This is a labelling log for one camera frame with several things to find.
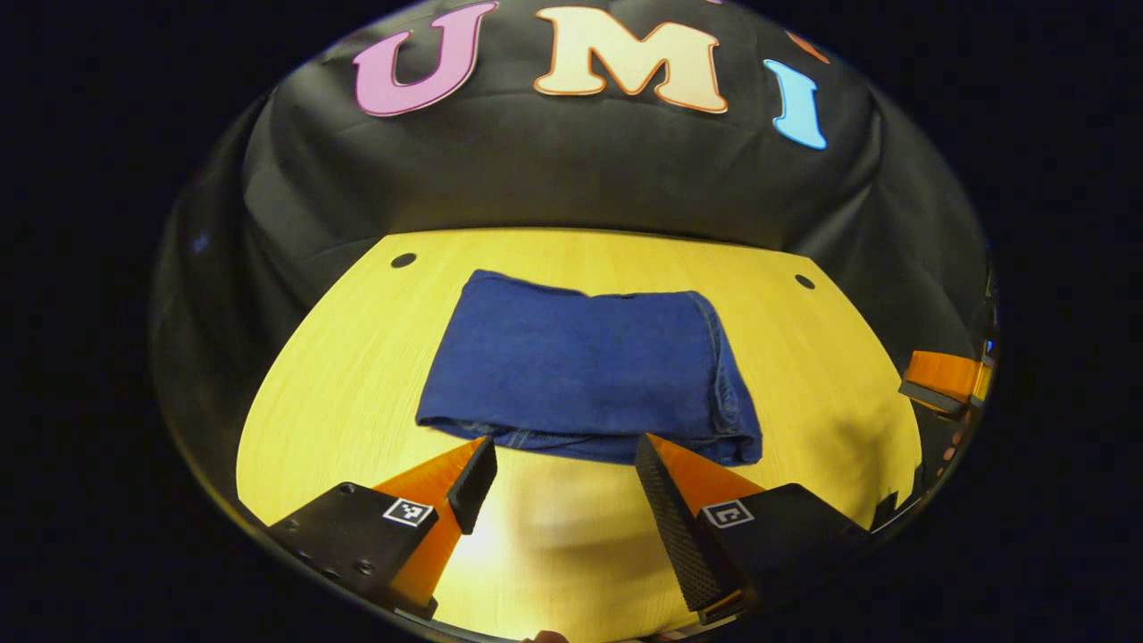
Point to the black backdrop cloth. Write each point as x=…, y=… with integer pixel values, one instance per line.
x=554, y=170

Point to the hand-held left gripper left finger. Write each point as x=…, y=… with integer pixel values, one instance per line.
x=471, y=487

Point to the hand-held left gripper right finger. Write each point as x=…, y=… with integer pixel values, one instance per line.
x=670, y=518

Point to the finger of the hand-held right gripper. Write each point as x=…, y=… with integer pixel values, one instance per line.
x=946, y=377

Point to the blue denim jeans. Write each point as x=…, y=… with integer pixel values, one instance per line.
x=580, y=375

